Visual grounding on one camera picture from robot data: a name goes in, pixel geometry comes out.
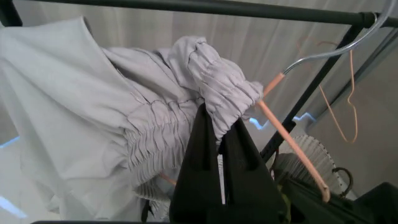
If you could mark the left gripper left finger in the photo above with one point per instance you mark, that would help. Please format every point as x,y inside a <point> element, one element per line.
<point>196,186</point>

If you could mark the black clothes rack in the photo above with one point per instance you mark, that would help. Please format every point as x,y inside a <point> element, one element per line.
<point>217,7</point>

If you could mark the white laundry basket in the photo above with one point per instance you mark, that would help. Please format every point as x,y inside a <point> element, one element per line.
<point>311,155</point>

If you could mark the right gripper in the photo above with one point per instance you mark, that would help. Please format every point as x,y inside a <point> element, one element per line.
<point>382,205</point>

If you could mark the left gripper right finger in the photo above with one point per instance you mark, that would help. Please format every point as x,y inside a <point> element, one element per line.
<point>248,193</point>

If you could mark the white curtain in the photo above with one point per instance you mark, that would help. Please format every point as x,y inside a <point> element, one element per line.
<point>248,40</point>

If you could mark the pale grey shorts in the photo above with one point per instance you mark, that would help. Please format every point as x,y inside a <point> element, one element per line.
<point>77,109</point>

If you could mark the pink clothes hanger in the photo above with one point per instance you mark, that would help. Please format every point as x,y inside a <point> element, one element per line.
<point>292,143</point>
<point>352,77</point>

